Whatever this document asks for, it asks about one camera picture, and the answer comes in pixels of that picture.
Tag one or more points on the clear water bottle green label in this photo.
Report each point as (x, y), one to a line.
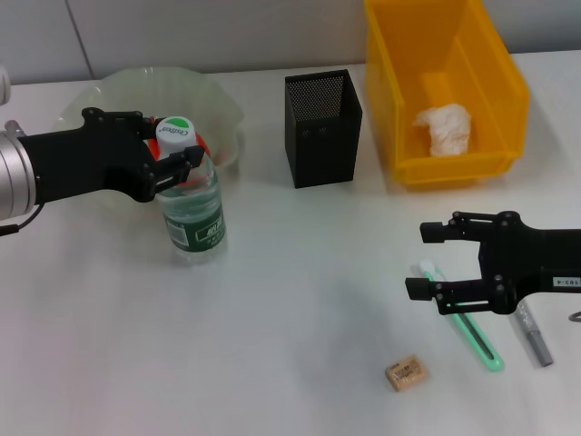
(195, 218)

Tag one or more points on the black mesh pen holder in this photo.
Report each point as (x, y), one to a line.
(324, 150)

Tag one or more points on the pale green glass fruit bowl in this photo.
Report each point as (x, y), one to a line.
(213, 104)

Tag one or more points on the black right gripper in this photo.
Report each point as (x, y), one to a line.
(531, 259)

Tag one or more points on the tan eraser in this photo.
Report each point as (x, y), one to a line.
(406, 373)

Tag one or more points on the green utility knife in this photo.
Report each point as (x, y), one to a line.
(481, 349)

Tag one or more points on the white paper ball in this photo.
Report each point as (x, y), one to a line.
(447, 129)

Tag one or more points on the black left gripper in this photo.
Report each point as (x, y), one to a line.
(86, 159)

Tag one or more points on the grey wrapped pen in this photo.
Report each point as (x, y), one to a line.
(538, 347)

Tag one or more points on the yellow plastic bin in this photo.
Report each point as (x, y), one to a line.
(454, 59)

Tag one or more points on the red-orange toy orange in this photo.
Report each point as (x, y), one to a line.
(153, 150)

